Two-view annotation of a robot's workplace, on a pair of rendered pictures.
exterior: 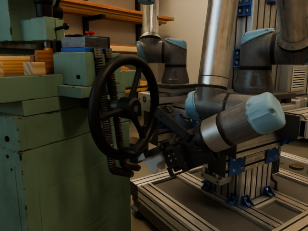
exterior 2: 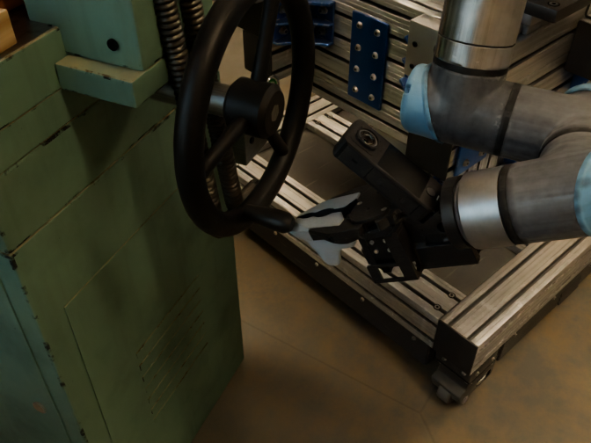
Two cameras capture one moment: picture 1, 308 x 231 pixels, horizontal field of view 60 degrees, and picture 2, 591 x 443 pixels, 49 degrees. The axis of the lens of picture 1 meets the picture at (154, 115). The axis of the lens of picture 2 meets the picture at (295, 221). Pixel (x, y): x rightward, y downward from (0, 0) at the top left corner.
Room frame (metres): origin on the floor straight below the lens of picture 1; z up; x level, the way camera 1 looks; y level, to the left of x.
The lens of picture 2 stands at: (0.12, 0.12, 1.18)
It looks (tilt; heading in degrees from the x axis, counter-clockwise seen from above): 41 degrees down; 351
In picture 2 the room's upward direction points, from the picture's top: straight up
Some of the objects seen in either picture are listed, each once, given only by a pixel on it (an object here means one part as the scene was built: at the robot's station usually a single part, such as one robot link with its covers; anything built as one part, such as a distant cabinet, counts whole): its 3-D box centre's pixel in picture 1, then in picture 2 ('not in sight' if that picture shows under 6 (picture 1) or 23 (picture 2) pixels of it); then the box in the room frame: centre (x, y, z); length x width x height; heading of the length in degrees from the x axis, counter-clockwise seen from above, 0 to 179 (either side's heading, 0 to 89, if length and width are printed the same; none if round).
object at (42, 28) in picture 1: (42, 32); not in sight; (0.92, 0.37, 1.03); 0.14 x 0.07 x 0.09; 57
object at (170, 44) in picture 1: (174, 51); not in sight; (1.46, -0.11, 0.98); 0.13 x 0.12 x 0.14; 86
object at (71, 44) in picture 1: (88, 42); not in sight; (0.80, 0.19, 0.99); 0.13 x 0.11 x 0.06; 147
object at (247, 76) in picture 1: (254, 78); not in sight; (1.04, -0.39, 0.87); 0.15 x 0.15 x 0.10
